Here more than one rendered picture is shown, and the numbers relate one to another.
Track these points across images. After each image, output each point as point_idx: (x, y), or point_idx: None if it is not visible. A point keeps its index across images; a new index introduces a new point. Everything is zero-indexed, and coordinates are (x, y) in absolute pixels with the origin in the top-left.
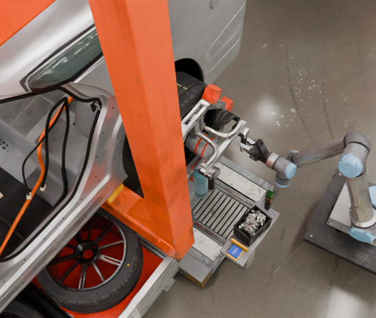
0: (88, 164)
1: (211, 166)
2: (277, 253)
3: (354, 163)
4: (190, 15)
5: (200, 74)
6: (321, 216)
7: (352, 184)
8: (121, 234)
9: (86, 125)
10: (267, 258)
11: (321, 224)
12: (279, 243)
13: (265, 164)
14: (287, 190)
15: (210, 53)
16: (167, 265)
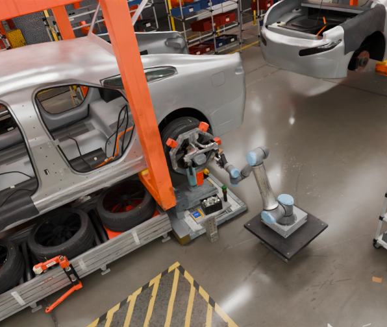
0: (130, 143)
1: (190, 158)
2: (233, 239)
3: (252, 154)
4: (197, 84)
5: (210, 126)
6: (260, 217)
7: (254, 172)
8: (144, 194)
9: None
10: (226, 241)
11: (258, 220)
12: (237, 235)
13: (249, 196)
14: (255, 211)
15: (215, 115)
16: (161, 217)
